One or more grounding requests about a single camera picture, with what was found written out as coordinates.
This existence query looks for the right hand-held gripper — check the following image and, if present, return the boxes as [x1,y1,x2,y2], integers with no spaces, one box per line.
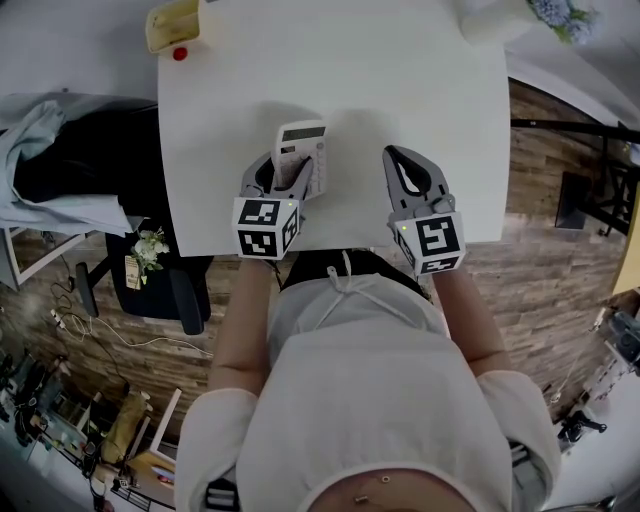
[381,145,468,277]

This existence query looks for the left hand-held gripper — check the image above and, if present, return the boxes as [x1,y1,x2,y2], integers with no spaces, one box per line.
[230,152,316,262]

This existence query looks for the white calculator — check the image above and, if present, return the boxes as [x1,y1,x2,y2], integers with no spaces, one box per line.
[269,120,330,202]

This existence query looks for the person's left forearm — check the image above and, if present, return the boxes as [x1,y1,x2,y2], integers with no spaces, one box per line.
[208,257,284,401]

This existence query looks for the person's right forearm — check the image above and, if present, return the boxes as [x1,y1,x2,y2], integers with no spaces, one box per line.
[430,263,514,377]

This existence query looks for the black office chair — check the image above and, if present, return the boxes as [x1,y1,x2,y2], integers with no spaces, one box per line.
[13,97,213,337]

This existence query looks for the white flower bouquet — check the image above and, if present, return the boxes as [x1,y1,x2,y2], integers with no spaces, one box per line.
[129,226,171,286]

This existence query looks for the yellow paper tag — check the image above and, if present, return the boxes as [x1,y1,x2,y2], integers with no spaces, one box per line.
[124,254,145,291]

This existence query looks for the white vase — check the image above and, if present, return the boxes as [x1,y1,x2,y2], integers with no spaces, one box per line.
[458,0,534,47]

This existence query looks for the yellow open container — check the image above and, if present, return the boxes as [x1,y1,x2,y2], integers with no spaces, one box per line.
[145,0,202,54]

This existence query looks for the person's white sweatshirt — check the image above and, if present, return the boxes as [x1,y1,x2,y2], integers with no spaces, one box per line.
[173,249,563,512]

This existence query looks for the light blue jacket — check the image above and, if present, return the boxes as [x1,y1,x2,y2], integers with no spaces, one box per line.
[0,91,137,237]

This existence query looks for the blue flower bunch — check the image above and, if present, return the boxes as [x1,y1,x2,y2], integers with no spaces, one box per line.
[527,0,600,47]

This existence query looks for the wooden side table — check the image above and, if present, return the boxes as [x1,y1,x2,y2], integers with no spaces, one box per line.
[609,187,640,297]

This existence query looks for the white floor cable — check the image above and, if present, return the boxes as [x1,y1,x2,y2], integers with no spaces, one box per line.
[49,308,215,359]

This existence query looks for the black floor cable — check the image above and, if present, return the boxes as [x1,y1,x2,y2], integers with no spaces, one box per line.
[49,252,132,396]

